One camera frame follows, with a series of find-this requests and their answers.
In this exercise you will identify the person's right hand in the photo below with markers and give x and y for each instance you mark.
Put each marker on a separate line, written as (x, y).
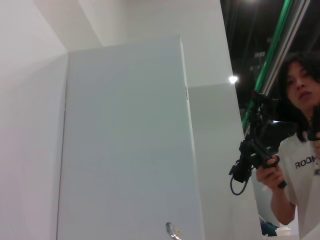
(271, 177)

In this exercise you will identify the person's left hand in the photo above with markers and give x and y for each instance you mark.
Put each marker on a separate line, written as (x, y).
(317, 140)

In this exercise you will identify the white paper cup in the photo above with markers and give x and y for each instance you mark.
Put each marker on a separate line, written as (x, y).
(283, 232)

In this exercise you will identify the teal fabric item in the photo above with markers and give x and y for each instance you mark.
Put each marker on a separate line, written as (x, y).
(268, 227)

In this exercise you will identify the person in white t-shirt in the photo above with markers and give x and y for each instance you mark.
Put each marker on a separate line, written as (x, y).
(300, 80)

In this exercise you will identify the clear white glasses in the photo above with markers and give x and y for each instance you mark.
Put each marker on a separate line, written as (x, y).
(172, 231)

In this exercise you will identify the person's right forearm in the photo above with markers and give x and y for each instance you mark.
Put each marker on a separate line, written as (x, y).
(282, 207)

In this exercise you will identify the round ceiling lamp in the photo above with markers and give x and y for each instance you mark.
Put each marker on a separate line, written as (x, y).
(233, 79)

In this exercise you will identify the green striped ceiling beam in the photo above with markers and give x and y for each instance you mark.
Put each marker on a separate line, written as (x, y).
(282, 25)

